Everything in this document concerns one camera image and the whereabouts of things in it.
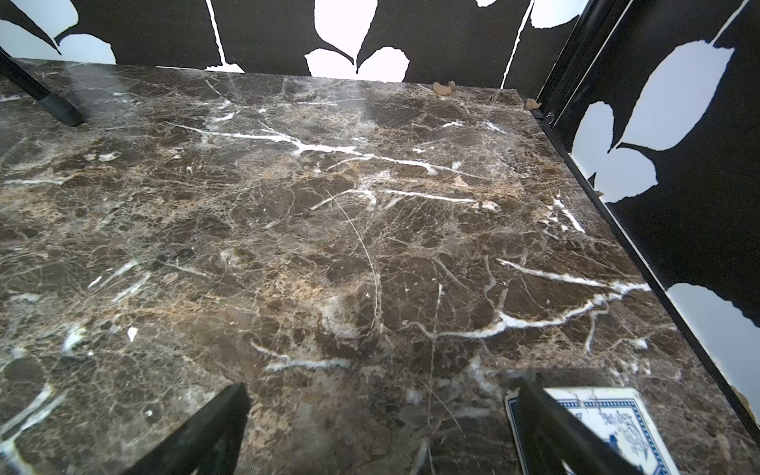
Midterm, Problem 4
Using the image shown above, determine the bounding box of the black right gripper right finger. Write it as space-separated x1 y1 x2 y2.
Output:
517 379 638 474

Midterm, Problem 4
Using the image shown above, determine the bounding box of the black music stand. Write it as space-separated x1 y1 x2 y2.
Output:
1 49 84 127

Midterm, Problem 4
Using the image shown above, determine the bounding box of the blue white card box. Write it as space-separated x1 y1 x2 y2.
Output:
504 386 680 474

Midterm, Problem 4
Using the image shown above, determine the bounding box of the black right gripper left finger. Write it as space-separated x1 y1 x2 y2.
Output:
125 382 251 474

